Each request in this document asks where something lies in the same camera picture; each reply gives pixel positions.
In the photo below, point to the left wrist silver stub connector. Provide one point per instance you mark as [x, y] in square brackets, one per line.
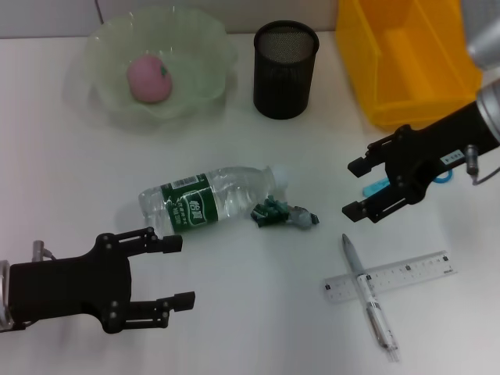
[38, 250]

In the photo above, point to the clear water bottle green label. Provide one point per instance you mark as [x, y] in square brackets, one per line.
[230, 191]

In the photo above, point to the grey white pen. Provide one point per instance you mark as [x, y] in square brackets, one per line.
[353, 258]

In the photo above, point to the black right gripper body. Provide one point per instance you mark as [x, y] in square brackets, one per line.
[437, 148]

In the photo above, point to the translucent green fruit bowl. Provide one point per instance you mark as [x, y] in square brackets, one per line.
[195, 78]

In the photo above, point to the blue capped scissors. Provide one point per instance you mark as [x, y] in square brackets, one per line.
[375, 189]

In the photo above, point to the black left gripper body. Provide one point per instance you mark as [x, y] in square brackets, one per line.
[70, 289]

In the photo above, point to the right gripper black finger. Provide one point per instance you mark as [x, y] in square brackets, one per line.
[375, 207]
[375, 156]

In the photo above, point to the yellow plastic bin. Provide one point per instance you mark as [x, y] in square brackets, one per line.
[410, 105]

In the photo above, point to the green plastic wrapper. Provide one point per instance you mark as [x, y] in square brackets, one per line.
[269, 213]

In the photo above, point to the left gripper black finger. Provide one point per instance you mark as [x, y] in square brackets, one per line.
[164, 308]
[156, 244]

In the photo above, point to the black mesh pen holder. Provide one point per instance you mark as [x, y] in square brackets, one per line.
[285, 78]

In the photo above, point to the pink toy peach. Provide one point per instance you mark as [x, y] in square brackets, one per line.
[146, 80]

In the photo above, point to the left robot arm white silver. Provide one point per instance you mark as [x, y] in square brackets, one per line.
[3, 304]

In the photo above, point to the transparent plastic ruler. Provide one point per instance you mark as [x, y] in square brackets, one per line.
[414, 271]

